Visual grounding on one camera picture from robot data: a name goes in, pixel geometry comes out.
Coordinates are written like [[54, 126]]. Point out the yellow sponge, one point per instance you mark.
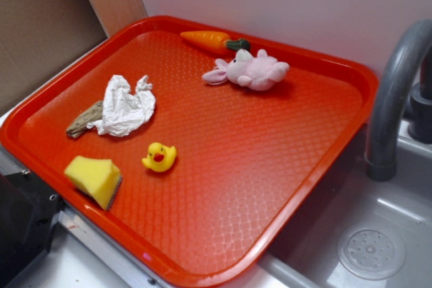
[[98, 178]]

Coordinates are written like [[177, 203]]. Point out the grey toy faucet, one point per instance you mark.
[[404, 92]]

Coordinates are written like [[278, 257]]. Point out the crumpled white paper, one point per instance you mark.
[[122, 111]]

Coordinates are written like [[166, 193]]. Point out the orange toy carrot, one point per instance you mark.
[[216, 42]]

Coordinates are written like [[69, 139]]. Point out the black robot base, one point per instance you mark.
[[29, 213]]

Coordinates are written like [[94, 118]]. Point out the red plastic tray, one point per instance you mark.
[[245, 161]]

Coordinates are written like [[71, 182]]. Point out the grey toy sink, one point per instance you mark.
[[352, 231]]

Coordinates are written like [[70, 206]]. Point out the yellow rubber duck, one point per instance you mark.
[[160, 158]]

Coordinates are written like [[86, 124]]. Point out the pink plush bunny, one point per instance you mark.
[[259, 73]]

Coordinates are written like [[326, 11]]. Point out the brown cardboard panel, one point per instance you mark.
[[39, 38]]

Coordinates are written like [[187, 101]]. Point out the brown wood piece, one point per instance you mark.
[[79, 125]]

